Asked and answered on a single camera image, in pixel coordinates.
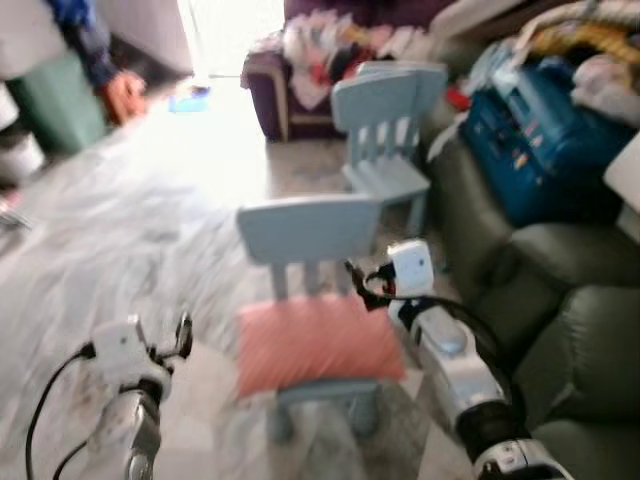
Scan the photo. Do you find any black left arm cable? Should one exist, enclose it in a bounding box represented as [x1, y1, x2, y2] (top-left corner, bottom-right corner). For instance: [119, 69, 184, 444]
[25, 343, 96, 480]

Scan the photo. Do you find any dark green sofa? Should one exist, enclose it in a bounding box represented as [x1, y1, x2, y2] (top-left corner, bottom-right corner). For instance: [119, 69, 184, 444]
[430, 130, 640, 480]

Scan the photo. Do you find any white pink cloth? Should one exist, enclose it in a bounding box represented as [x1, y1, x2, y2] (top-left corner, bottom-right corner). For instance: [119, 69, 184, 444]
[570, 55, 640, 126]

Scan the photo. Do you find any white drawer box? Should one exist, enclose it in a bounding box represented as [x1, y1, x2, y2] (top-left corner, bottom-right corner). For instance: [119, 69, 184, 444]
[603, 130, 640, 241]

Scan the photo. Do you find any pile of mixed clothes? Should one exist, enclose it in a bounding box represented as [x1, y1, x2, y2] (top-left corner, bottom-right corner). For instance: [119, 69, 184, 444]
[255, 10, 431, 111]

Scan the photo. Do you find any purple armchair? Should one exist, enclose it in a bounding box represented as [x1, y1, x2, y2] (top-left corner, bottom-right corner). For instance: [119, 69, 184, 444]
[243, 0, 471, 141]

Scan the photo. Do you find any yellow cloth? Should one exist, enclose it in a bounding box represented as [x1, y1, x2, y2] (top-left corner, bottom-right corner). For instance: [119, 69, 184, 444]
[525, 20, 640, 66]

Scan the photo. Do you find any light blue child chair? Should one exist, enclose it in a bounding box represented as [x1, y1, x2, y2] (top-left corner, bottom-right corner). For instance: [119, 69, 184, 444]
[237, 195, 411, 446]
[330, 62, 449, 239]

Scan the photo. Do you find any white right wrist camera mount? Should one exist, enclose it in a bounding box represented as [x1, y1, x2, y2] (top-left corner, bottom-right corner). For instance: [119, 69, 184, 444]
[388, 240, 436, 299]

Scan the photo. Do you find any green bin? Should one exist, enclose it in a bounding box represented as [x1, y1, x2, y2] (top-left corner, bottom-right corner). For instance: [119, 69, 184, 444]
[5, 52, 109, 156]

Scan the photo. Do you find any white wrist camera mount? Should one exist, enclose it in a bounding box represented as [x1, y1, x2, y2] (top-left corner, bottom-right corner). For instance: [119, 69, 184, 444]
[90, 318, 171, 386]
[388, 240, 436, 299]

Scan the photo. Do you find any pink pillow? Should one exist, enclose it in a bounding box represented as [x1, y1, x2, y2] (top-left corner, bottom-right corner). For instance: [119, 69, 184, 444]
[235, 293, 409, 399]

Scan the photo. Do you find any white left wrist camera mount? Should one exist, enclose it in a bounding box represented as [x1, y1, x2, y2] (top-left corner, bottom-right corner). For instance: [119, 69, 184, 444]
[90, 318, 171, 386]

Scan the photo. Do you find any blue floor mat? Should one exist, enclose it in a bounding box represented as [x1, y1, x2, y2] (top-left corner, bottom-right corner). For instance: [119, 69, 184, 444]
[168, 85, 213, 114]

